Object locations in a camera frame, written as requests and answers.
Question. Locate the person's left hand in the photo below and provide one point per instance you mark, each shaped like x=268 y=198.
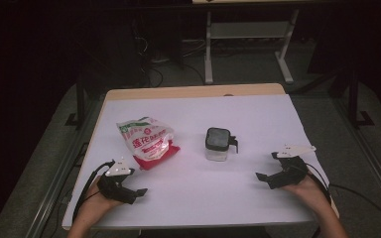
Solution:
x=96 y=201

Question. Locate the white table sheet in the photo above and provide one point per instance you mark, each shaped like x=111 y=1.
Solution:
x=195 y=109

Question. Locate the aluminium floor rail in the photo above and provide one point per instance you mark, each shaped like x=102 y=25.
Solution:
x=56 y=185
x=373 y=165

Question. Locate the clear jar with black lid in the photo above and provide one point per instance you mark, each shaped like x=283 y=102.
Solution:
x=216 y=139

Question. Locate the white-legged desk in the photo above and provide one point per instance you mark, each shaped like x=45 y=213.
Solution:
x=208 y=49

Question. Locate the black metal stand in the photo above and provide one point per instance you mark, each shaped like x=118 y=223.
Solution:
x=80 y=102
x=354 y=99

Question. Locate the person's right hand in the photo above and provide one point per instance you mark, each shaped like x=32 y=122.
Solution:
x=309 y=193

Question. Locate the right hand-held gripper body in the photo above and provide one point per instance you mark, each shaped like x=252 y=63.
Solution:
x=289 y=172

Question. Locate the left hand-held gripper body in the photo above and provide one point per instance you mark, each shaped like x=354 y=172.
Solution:
x=114 y=188

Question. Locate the red and white plastic bag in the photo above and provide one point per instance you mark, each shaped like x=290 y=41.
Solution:
x=145 y=142

